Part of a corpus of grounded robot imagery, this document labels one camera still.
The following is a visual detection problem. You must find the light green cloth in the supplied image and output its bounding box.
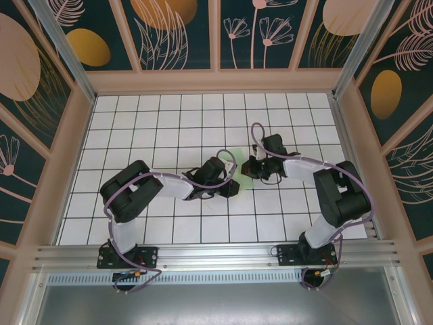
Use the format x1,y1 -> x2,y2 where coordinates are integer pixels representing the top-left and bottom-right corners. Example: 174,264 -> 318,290
229,148 -> 254,192

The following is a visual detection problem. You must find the grey metal shelf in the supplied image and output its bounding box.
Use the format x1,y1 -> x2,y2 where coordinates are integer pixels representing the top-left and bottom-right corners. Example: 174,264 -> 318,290
32,283 -> 412,325

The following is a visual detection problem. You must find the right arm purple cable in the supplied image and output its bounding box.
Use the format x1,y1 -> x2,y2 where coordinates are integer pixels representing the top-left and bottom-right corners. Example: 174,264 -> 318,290
250,122 -> 376,291

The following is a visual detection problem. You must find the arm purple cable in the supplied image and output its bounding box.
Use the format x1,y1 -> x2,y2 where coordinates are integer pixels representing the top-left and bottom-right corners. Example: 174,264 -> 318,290
103,148 -> 240,295
250,122 -> 376,291

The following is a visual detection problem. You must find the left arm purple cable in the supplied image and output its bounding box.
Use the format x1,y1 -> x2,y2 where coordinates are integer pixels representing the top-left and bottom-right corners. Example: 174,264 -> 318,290
103,148 -> 240,295

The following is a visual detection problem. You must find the long aluminium mounting rail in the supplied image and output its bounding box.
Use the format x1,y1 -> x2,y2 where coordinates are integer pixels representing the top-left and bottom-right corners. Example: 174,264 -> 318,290
32,240 -> 403,272

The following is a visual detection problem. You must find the aluminium side rail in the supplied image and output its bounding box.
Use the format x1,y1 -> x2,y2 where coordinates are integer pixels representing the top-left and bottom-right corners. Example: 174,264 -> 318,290
329,93 -> 385,242

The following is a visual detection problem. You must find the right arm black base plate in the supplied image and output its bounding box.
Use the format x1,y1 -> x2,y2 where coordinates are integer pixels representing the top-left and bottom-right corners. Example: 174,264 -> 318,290
276,243 -> 338,267

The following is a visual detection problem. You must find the slotted grey cable duct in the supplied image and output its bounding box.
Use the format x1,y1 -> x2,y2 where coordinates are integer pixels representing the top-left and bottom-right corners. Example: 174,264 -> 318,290
47,269 -> 305,286

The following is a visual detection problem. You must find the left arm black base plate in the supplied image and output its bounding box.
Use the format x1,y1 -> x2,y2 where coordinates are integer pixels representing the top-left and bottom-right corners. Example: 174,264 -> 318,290
97,246 -> 160,270

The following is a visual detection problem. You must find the right aluminium corner post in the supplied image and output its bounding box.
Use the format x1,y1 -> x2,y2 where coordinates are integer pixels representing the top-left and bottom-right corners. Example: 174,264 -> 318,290
333,0 -> 403,99

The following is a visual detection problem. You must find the aluminium corner post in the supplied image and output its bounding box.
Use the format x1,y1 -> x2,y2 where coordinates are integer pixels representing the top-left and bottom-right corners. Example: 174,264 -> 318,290
333,0 -> 403,99
28,0 -> 97,102

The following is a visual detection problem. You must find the left aluminium corner post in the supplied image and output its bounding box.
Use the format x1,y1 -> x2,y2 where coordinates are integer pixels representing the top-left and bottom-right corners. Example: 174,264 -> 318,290
28,0 -> 97,102

